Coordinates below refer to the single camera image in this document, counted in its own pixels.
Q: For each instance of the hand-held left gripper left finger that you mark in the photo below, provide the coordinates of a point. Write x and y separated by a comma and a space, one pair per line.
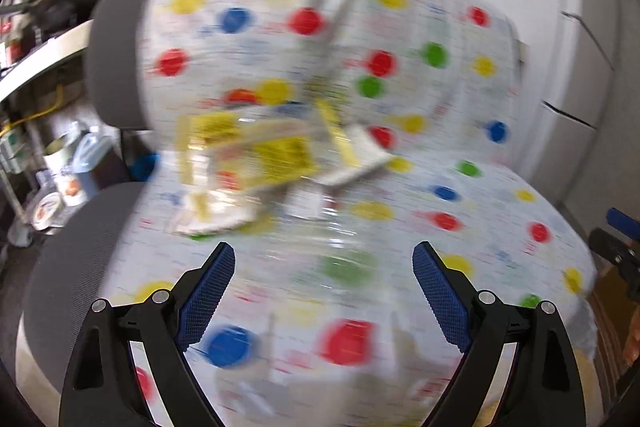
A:
207, 292

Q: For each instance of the blue cap oil jug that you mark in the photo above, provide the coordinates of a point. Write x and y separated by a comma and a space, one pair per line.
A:
95, 162

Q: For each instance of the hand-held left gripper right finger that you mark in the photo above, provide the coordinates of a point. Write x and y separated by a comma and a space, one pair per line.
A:
442, 292

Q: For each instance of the white gas meter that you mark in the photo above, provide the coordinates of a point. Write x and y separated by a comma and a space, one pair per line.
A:
11, 149

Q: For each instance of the printed tin can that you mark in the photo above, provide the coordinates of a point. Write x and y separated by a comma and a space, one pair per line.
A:
62, 172

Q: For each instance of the printed paper bowl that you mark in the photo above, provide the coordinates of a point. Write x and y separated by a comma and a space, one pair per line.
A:
46, 211

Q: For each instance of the clear plastic bag yellow label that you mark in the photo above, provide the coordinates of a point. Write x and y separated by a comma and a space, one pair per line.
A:
270, 152

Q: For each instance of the white refrigerator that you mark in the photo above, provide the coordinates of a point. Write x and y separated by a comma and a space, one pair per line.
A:
575, 32

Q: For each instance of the yellow gas pipe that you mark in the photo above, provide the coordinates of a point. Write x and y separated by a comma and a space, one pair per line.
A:
35, 114

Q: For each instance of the brown box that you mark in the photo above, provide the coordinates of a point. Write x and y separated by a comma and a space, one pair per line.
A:
610, 317

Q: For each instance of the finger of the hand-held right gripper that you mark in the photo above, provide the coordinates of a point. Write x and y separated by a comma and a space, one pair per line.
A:
620, 218
612, 252

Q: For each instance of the blue plastic bin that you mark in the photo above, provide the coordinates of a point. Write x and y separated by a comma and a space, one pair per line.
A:
144, 167

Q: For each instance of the kitchen counter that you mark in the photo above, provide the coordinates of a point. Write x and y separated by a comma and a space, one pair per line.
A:
45, 57

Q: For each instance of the balloon print plastic sheet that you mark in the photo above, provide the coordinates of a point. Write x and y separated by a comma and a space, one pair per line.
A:
450, 107

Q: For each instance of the grey office chair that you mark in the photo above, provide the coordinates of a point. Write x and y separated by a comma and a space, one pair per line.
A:
115, 57

